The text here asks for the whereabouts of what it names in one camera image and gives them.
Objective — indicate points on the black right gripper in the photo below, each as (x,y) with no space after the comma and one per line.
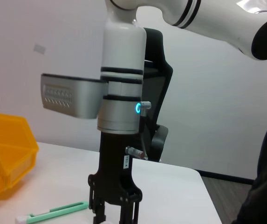
(114,163)

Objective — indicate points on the green white toothbrush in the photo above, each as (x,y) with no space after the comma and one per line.
(58,211)

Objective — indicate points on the yellow plastic storage bin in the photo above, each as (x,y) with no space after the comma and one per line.
(7,151)

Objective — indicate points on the black office chair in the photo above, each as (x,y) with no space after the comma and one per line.
(161,70)

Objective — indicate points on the person in dark trousers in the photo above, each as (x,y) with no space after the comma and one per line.
(263,175)

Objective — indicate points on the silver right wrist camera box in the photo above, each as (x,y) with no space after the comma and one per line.
(72,98)

